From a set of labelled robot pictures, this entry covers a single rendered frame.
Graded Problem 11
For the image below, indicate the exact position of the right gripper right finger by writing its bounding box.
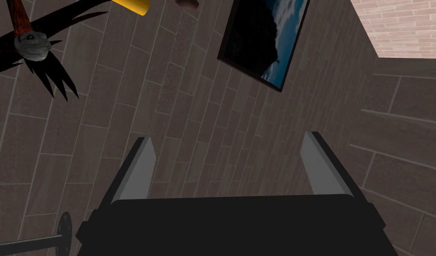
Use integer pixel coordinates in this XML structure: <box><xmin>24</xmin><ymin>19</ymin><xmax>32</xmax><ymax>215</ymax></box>
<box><xmin>300</xmin><ymin>131</ymin><xmax>364</xmax><ymax>204</ymax></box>

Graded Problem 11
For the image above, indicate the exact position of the potted plant with dark leaves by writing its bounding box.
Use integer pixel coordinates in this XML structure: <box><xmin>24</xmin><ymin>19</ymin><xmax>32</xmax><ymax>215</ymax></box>
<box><xmin>0</xmin><ymin>0</ymin><xmax>109</xmax><ymax>103</ymax></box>

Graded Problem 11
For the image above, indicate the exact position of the yellow cylinder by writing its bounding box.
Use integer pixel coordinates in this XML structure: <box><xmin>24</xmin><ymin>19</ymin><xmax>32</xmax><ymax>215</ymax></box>
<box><xmin>111</xmin><ymin>0</ymin><xmax>151</xmax><ymax>16</ymax></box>

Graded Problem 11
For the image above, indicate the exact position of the dark metal rod with flange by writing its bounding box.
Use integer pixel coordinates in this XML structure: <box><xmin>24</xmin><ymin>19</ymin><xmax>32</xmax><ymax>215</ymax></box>
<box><xmin>0</xmin><ymin>211</ymin><xmax>73</xmax><ymax>256</ymax></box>

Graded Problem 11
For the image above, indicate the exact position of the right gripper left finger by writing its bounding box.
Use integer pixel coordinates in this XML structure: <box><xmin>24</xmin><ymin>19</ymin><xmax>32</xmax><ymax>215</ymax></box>
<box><xmin>99</xmin><ymin>136</ymin><xmax>157</xmax><ymax>210</ymax></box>

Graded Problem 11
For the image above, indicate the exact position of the small brown lump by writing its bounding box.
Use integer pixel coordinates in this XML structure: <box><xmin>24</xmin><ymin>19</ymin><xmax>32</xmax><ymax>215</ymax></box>
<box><xmin>175</xmin><ymin>0</ymin><xmax>200</xmax><ymax>10</ymax></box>

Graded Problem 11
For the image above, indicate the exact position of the dark framed blue picture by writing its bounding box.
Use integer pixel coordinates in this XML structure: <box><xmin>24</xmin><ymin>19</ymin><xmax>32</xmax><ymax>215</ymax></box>
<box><xmin>217</xmin><ymin>0</ymin><xmax>310</xmax><ymax>93</ymax></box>

